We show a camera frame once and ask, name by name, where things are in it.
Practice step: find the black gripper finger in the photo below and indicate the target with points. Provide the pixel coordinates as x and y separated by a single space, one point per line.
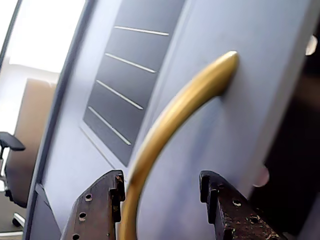
97 210
232 220

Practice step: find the blue door with shopping list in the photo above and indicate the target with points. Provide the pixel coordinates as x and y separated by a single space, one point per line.
200 150

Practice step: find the black office chair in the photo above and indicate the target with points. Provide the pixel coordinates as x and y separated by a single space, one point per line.
13 175

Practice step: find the blue toy kitchen body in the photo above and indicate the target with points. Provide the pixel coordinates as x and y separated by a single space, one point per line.
295 150

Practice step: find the tan partition panel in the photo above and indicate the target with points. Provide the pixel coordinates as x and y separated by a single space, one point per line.
32 112

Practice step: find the black shopping list sticker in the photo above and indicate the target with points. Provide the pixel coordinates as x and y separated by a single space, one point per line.
125 87

